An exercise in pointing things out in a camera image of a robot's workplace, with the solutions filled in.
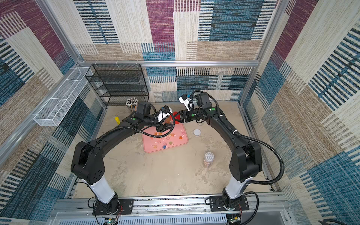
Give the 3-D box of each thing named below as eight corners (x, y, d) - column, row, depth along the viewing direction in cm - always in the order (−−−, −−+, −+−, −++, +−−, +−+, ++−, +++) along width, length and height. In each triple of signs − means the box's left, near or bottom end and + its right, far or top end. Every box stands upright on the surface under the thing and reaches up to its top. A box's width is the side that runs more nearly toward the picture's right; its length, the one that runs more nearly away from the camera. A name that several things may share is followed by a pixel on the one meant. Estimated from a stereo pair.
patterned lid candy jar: (203, 168, 87) (205, 160, 78) (202, 160, 91) (204, 151, 82) (211, 168, 87) (215, 160, 78) (210, 160, 91) (213, 151, 82)
